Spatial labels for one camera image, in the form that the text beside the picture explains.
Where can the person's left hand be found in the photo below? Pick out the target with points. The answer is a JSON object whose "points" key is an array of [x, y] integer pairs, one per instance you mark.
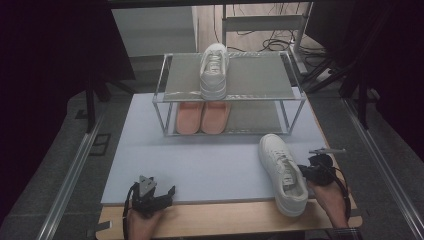
{"points": [[143, 228]]}

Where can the white metal stand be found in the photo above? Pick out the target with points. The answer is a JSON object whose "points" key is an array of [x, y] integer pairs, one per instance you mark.
{"points": [[263, 22]]}

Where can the black tripod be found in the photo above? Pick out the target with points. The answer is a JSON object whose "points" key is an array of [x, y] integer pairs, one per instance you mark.
{"points": [[363, 100]]}

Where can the dark striped cuff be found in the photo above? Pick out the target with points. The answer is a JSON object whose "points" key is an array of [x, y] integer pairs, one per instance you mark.
{"points": [[346, 234]]}

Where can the light blue mat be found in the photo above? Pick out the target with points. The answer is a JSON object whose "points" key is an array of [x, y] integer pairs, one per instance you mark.
{"points": [[173, 160]]}

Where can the black stand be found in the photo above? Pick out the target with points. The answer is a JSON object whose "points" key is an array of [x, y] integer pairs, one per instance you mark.
{"points": [[90, 100]]}

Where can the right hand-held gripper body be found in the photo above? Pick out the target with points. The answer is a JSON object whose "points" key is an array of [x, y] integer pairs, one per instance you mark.
{"points": [[320, 171]]}

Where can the pink slipper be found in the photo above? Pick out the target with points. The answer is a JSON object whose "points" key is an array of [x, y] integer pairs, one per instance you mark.
{"points": [[189, 120], [215, 118]]}

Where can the metal floor rail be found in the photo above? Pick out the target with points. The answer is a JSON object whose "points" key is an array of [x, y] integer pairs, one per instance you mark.
{"points": [[383, 166], [66, 186]]}

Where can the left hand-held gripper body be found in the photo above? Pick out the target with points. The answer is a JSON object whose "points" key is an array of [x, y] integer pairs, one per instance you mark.
{"points": [[146, 200]]}

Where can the grey panel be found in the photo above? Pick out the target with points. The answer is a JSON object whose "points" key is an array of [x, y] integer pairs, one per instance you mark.
{"points": [[153, 30]]}

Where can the person's right hand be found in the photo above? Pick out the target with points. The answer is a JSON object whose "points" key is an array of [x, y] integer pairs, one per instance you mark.
{"points": [[330, 203]]}

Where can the two-tier metal shoe rack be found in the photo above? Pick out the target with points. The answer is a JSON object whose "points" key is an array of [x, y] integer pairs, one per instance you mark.
{"points": [[260, 76]]}

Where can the white sneaker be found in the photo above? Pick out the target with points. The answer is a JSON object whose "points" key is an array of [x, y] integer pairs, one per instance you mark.
{"points": [[213, 86], [270, 150]]}

